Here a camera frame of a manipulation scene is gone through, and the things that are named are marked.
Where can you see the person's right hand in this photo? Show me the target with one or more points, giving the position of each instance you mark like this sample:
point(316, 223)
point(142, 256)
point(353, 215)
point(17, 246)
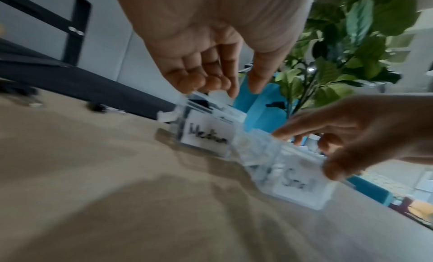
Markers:
point(372, 127)

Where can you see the person's left hand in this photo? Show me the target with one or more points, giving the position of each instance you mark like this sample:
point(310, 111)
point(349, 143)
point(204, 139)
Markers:
point(209, 20)

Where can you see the pile of black binder clips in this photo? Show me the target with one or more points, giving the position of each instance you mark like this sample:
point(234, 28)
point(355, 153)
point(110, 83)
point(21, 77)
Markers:
point(98, 107)

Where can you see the green leafy plant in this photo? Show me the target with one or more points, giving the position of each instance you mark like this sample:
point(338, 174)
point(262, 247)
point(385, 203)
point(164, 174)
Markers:
point(358, 20)

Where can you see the black metal laptop stand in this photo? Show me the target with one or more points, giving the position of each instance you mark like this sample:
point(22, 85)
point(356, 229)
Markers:
point(79, 28)

